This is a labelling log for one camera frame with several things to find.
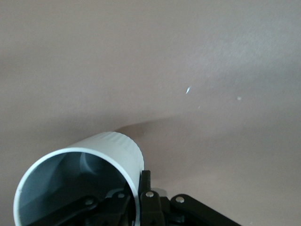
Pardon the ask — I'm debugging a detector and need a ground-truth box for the brown table cover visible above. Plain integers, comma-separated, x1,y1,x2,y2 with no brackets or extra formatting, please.
0,0,301,226

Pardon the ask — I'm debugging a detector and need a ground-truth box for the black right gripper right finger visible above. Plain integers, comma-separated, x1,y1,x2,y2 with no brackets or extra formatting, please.
138,169,240,226

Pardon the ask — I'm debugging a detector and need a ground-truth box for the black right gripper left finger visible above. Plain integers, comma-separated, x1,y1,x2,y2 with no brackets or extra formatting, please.
79,190,133,226

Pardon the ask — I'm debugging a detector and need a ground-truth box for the white mug with grey inside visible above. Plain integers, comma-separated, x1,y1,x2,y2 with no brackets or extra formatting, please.
13,131,144,226

